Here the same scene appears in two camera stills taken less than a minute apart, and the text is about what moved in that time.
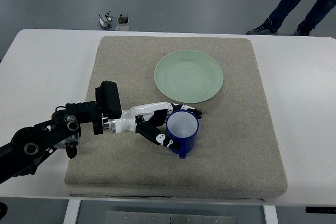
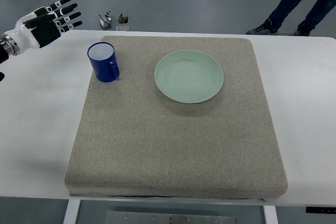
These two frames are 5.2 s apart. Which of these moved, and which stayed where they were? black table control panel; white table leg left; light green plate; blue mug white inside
Moved: blue mug white inside
Stayed: white table leg left; black table control panel; light green plate
